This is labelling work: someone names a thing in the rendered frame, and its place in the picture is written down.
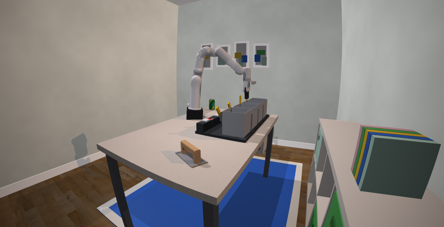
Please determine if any sanding float with wooden handle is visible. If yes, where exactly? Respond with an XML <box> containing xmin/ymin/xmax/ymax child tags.
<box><xmin>175</xmin><ymin>140</ymin><xmax>208</xmax><ymax>168</ymax></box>

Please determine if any green drink can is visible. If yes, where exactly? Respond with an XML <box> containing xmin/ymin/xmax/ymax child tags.
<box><xmin>209</xmin><ymin>99</ymin><xmax>215</xmax><ymax>110</ymax></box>

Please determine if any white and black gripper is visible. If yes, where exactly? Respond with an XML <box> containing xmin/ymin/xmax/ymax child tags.
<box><xmin>243</xmin><ymin>81</ymin><xmax>250</xmax><ymax>99</ymax></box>

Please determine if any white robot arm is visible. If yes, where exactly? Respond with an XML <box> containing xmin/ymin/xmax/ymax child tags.
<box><xmin>187</xmin><ymin>47</ymin><xmax>256</xmax><ymax>110</ymax></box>

